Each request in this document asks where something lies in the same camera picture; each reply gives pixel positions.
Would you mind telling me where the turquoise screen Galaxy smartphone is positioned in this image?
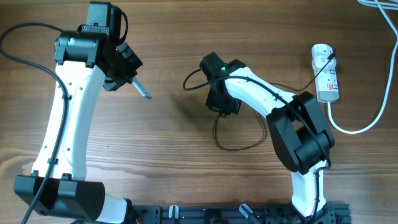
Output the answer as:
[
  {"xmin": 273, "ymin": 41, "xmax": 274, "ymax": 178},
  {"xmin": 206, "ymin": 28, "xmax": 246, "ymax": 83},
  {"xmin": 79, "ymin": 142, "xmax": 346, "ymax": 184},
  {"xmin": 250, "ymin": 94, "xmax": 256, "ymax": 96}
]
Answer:
[{"xmin": 132, "ymin": 77, "xmax": 152, "ymax": 99}]

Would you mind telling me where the white power strip socket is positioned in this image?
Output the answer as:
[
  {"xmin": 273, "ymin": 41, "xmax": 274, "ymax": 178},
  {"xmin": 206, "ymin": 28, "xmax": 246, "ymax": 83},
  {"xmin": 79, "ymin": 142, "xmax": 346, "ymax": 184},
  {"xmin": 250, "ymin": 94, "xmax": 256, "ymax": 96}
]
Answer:
[{"xmin": 312, "ymin": 44, "xmax": 339, "ymax": 103}]

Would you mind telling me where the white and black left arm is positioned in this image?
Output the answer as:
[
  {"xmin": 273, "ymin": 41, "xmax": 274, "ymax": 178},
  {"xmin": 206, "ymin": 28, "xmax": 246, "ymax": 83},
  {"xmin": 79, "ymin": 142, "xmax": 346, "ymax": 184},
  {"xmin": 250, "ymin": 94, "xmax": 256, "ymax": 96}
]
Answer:
[{"xmin": 14, "ymin": 1, "xmax": 150, "ymax": 223}]

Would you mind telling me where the black USB charging cable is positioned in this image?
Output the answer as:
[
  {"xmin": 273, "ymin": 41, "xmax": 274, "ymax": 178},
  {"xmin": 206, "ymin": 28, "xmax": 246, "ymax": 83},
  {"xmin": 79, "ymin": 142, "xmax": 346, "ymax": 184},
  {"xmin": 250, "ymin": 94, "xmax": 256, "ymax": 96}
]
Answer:
[{"xmin": 212, "ymin": 49, "xmax": 336, "ymax": 152}]

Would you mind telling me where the white coiled cable bundle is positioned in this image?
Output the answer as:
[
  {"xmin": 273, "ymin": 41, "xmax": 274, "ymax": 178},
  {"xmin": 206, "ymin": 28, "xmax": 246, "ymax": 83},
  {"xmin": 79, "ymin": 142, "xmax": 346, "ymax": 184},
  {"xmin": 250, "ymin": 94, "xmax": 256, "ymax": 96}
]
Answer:
[{"xmin": 356, "ymin": 0, "xmax": 398, "ymax": 11}]

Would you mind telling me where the white USB charger plug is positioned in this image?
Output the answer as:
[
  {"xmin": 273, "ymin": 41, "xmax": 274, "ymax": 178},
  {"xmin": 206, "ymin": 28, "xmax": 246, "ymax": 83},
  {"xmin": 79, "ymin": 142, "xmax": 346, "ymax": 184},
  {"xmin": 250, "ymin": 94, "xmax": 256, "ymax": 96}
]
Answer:
[{"xmin": 312, "ymin": 55, "xmax": 336, "ymax": 72}]

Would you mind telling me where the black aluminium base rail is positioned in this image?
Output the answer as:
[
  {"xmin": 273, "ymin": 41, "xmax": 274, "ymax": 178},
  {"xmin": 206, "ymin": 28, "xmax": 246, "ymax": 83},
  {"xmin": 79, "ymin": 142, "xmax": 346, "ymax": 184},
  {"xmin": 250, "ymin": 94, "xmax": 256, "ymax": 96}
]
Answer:
[{"xmin": 125, "ymin": 203, "xmax": 352, "ymax": 224}]

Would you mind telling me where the white power strip cord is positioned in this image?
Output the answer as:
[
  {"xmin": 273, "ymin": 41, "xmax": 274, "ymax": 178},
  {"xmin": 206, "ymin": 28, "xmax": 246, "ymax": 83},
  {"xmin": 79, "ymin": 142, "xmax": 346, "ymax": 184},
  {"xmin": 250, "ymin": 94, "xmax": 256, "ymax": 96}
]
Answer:
[{"xmin": 326, "ymin": 0, "xmax": 398, "ymax": 135}]

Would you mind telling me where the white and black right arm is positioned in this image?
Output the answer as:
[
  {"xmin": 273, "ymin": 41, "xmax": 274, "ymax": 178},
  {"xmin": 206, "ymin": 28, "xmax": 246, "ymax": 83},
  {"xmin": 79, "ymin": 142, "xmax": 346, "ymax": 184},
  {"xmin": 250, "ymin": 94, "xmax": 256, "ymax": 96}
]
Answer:
[{"xmin": 199, "ymin": 52, "xmax": 335, "ymax": 222}]

